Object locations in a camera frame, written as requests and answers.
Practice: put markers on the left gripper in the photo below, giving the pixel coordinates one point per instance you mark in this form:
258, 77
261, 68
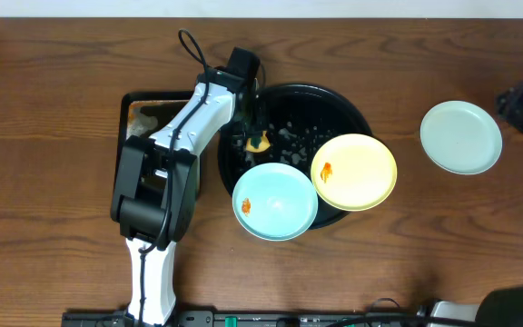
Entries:
252, 125

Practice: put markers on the black round tray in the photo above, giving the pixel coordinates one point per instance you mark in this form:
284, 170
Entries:
301, 119

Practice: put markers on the light blue plate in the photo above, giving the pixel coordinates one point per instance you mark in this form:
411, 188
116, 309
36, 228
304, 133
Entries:
275, 202
461, 137

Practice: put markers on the green and yellow sponge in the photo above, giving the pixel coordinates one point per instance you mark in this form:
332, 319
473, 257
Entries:
258, 144

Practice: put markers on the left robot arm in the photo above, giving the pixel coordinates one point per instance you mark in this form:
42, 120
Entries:
152, 228

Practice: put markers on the black rectangular water tray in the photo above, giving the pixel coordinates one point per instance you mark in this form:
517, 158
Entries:
144, 168

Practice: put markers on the yellow plate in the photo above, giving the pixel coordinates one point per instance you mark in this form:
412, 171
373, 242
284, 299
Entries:
354, 172

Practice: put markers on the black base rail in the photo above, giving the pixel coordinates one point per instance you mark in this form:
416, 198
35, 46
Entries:
211, 318

